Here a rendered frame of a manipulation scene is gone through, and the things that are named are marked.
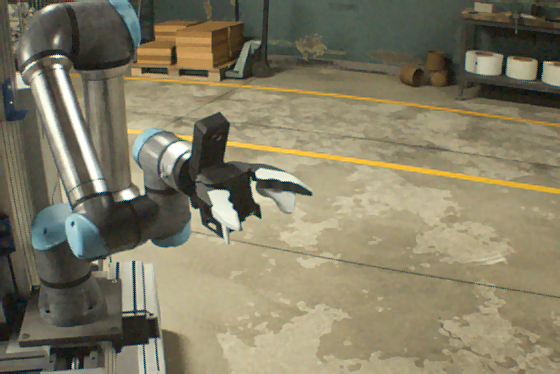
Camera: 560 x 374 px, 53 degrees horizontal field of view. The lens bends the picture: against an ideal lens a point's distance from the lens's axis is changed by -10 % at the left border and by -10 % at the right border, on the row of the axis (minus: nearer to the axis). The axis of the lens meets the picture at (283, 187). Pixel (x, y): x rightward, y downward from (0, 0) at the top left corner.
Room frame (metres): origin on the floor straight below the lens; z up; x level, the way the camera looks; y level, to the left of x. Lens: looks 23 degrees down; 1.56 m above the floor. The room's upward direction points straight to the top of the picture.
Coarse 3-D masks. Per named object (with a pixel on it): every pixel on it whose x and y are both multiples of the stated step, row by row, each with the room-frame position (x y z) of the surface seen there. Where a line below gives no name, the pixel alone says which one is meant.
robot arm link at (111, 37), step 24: (96, 0) 1.13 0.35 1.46; (120, 0) 1.15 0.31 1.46; (72, 24) 1.06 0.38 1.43; (96, 24) 1.09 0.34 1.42; (120, 24) 1.12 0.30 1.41; (72, 48) 1.10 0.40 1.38; (96, 48) 1.09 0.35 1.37; (120, 48) 1.12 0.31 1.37; (96, 72) 1.09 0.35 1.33; (120, 72) 1.13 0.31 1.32; (96, 96) 1.10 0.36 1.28; (120, 96) 1.13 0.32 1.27; (96, 120) 1.11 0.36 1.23; (120, 120) 1.13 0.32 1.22; (96, 144) 1.11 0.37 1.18; (120, 144) 1.12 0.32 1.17; (120, 168) 1.12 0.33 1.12; (120, 192) 1.11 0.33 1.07
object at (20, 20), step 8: (32, 0) 7.64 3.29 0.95; (48, 0) 7.92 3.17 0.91; (8, 8) 7.78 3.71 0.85; (16, 8) 7.87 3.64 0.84; (24, 8) 7.68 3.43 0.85; (32, 8) 7.87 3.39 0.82; (40, 8) 8.28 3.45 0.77; (16, 16) 7.62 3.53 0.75; (24, 16) 7.71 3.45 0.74; (16, 24) 7.55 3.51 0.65; (24, 24) 7.55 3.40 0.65; (16, 32) 7.52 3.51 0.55; (16, 40) 7.59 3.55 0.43; (16, 48) 7.54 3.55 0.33; (16, 56) 7.47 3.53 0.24
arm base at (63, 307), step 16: (48, 288) 1.01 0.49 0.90; (64, 288) 1.01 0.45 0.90; (80, 288) 1.02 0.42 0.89; (96, 288) 1.06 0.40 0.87; (48, 304) 1.01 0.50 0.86; (64, 304) 1.00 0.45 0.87; (80, 304) 1.01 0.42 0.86; (96, 304) 1.04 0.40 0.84; (48, 320) 0.99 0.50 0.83; (64, 320) 0.99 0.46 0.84; (80, 320) 1.00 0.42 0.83
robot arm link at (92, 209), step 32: (32, 32) 1.02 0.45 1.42; (64, 32) 1.04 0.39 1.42; (32, 64) 0.98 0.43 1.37; (64, 64) 1.02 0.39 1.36; (64, 96) 0.96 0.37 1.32; (64, 128) 0.92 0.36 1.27; (64, 160) 0.89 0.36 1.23; (96, 160) 0.91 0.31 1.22; (96, 192) 0.87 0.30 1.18; (96, 224) 0.83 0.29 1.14; (128, 224) 0.85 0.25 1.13; (96, 256) 0.83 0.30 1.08
